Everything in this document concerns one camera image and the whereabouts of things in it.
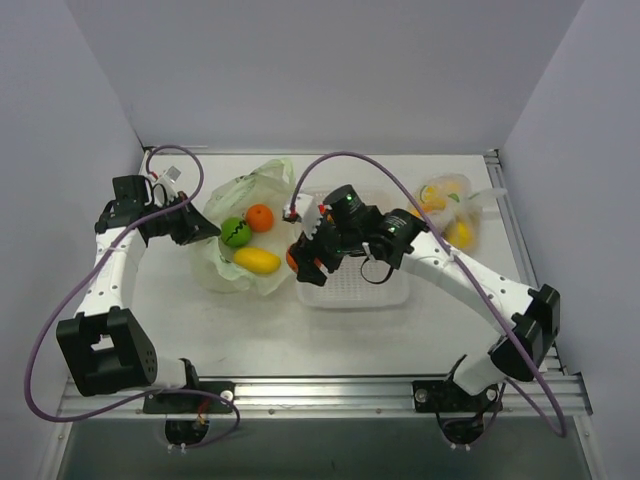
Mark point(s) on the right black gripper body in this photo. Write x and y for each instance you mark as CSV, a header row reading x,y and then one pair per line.
x,y
317,250

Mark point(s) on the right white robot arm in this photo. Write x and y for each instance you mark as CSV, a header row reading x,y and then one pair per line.
x,y
526,319

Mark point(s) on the orange fake orange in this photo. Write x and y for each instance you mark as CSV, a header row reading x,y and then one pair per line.
x,y
291,262
259,218

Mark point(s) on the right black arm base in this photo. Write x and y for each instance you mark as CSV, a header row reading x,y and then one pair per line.
x,y
445,397

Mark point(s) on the aluminium rail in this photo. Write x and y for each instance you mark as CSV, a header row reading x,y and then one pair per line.
x,y
344,397
502,246

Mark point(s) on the yellow fake mango front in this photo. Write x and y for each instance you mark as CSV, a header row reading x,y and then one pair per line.
x,y
257,260

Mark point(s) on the green fake fruit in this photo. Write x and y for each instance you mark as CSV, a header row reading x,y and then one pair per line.
x,y
235,232

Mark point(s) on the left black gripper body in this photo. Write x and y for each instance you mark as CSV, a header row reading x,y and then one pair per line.
x,y
182,220

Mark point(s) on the aluminium right rail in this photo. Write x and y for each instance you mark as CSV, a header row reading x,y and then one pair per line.
x,y
502,246

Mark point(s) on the aluminium front rail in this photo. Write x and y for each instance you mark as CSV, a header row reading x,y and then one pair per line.
x,y
344,397

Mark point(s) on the tied clear bag of fruits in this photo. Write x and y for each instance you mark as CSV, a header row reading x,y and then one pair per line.
x,y
455,209

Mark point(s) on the green avocado print plastic bag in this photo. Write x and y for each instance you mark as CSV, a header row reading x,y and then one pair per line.
x,y
211,261

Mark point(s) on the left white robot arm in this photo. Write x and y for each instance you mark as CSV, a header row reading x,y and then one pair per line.
x,y
105,347

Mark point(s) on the white plastic basket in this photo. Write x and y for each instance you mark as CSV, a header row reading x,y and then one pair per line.
x,y
346,288

